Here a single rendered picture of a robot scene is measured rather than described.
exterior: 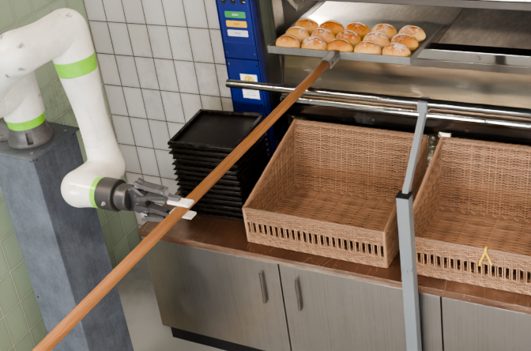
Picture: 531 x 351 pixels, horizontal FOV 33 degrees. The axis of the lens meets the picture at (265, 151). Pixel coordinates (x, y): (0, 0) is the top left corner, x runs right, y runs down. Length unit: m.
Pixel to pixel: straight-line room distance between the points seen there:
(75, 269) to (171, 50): 1.08
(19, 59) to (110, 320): 1.23
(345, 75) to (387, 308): 0.88
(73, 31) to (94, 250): 0.94
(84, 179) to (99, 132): 0.15
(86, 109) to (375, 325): 1.31
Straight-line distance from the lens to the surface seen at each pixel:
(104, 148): 2.63
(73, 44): 2.51
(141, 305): 4.10
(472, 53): 3.16
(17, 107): 2.86
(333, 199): 3.48
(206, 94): 3.72
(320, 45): 3.22
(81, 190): 2.56
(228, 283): 3.43
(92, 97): 2.57
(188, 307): 3.64
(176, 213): 2.38
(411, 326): 3.08
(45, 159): 2.89
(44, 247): 3.07
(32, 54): 2.43
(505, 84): 3.20
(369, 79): 3.35
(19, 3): 3.60
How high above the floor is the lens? 2.46
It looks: 29 degrees down
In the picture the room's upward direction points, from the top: 9 degrees counter-clockwise
